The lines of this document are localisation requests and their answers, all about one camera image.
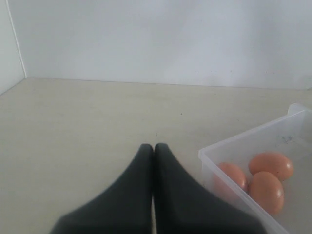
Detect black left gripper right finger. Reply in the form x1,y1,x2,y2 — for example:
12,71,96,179
154,142,291,234

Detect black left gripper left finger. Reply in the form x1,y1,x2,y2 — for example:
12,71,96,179
51,144,154,234

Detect brown egg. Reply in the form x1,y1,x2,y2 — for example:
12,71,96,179
213,162,248,199
248,152,294,181

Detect brown egg second row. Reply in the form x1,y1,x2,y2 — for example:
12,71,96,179
248,171,284,215

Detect clear plastic box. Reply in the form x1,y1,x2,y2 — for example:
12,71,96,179
198,104,312,234

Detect brown egg top back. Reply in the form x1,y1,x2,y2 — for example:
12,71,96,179
248,152,294,181

